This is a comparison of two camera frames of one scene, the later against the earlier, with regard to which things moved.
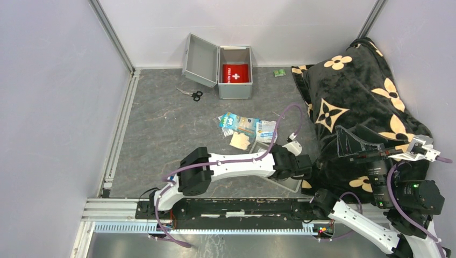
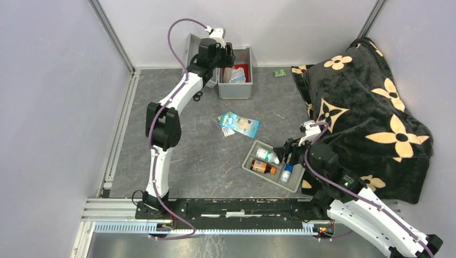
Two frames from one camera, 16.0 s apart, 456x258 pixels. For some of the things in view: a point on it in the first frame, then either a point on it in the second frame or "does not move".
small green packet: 279,72 does not move
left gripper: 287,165 -> 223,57
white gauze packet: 265,130 -> 237,76
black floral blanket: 358,86 does not move
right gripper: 348,141 -> 292,145
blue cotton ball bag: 246,126 does not move
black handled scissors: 196,95 does not move
